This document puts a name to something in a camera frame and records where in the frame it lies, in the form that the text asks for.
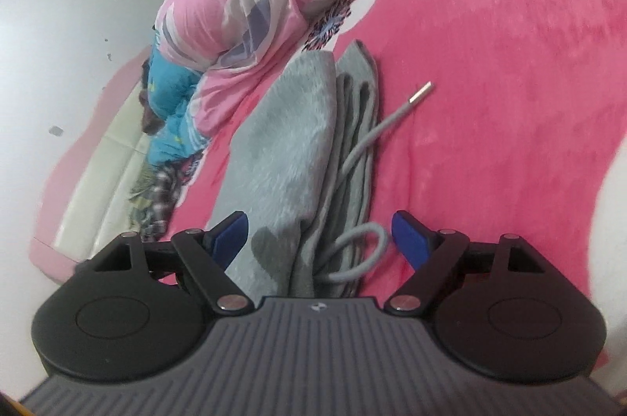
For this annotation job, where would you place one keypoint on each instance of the pink and blue floral duvet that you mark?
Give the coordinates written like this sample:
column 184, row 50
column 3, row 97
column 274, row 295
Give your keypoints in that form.
column 245, row 4

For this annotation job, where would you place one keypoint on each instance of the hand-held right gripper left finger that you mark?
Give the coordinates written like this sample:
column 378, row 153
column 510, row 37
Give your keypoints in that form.
column 230, row 237

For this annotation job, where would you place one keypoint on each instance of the white and pink headboard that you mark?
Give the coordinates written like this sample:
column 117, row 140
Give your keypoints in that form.
column 98, row 180

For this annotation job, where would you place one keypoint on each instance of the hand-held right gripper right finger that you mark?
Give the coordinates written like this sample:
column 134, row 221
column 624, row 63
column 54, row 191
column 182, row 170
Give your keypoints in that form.
column 409, row 237

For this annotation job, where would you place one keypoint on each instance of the pink floral fleece blanket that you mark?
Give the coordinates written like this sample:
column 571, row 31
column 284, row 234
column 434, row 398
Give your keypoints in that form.
column 490, row 53

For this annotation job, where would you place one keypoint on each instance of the dark plaid shirt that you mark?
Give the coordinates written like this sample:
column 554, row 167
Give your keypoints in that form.
column 161, row 190

